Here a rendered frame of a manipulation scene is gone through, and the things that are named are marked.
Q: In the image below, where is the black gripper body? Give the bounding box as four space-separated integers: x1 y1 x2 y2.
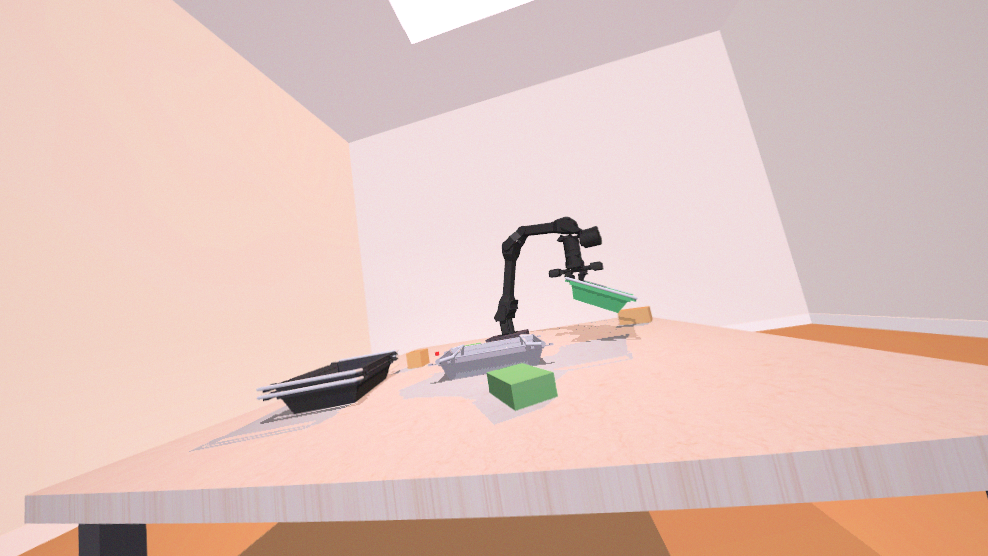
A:
549 249 604 278

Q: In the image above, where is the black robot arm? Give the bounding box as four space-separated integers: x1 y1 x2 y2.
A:
494 217 602 336

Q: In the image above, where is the orange rectangular block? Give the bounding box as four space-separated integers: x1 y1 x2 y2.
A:
618 306 653 325

